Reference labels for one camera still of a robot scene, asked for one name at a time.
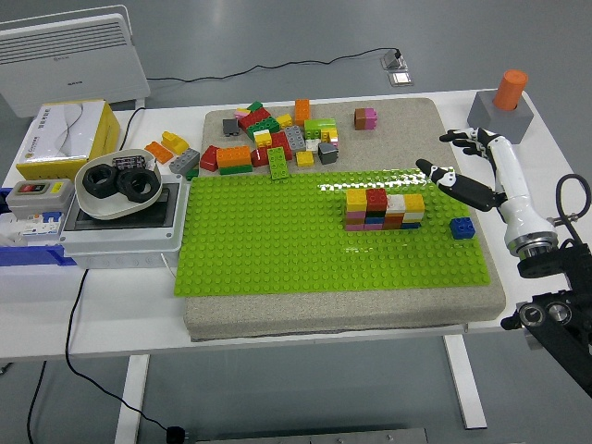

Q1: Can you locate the large black hex nut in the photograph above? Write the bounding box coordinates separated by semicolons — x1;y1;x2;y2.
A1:
116;169;161;204
82;164;122;200

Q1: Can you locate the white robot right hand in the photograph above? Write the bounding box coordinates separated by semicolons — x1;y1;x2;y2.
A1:
414;128;559;246

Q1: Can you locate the green studded baseplate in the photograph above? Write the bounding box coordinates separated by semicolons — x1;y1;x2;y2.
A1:
171;166;491;297

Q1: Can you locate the red sloped brick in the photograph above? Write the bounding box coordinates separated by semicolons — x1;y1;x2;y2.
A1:
199;144;221;172

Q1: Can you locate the white panel heater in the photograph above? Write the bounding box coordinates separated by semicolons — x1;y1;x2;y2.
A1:
0;4;153;119

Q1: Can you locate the orange cylinder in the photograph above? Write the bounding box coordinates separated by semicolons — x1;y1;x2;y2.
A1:
492;68;529;111

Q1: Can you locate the grey cube block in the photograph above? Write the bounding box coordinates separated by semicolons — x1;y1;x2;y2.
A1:
466;88;536;145

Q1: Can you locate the white table leg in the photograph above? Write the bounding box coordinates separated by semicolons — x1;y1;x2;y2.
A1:
114;354;152;444
441;333;488;430

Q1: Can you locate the grey-brown foam mat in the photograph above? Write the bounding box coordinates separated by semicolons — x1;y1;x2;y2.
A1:
183;97;506;343

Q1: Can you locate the black heater power cable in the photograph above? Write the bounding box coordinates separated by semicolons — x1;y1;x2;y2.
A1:
146;47;402;84

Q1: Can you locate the black cord with plug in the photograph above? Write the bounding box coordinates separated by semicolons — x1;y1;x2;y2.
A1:
64;106;177;434

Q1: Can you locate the large lime green brick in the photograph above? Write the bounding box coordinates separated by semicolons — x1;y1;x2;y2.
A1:
303;117;338;140

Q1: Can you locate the long dark green brick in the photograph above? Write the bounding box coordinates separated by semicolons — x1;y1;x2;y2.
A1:
246;118;281;141

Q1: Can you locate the yellow sloped brick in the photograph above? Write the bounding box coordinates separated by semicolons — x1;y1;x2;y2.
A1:
161;131;191;154

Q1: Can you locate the open metal floor socket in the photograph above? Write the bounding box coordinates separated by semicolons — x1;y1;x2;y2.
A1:
379;49;408;70

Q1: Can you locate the blue toy brick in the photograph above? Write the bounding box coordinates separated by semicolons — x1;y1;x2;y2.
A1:
449;216;476;241

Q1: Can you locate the long light grey brick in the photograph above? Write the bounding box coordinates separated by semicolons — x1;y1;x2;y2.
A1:
168;148;202;176

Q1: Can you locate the white bowl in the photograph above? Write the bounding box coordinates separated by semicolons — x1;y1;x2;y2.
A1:
74;147;164;221

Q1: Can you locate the white electrical junction box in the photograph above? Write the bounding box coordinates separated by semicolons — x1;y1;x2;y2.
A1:
58;173;190;270

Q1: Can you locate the red square toy brick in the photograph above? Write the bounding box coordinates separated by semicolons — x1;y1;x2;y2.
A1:
366;188;389;213

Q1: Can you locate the small purple black part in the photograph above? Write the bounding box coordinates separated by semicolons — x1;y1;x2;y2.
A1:
112;154;147;170

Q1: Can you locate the flat orange toy brick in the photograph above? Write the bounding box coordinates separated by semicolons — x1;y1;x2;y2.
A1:
144;141;175;165

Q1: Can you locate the white blue circuit breaker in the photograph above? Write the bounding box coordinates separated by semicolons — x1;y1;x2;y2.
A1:
8;210;65;244

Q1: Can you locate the long orange toy brick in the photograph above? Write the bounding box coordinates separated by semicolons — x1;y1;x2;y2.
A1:
216;145;253;168

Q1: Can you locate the grey push-button switch box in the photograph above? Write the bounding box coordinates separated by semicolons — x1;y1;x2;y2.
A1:
5;179;78;218

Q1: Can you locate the blue plastic bin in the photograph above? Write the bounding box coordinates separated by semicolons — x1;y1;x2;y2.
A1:
0;187;78;268

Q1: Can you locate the long red toy brick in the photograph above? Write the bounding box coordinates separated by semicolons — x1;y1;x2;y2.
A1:
238;107;272;131

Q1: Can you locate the yellow white tissue box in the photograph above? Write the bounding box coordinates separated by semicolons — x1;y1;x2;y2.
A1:
16;99;122;181

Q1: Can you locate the thin black hanging cable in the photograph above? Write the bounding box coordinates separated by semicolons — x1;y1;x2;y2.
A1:
26;360;48;444

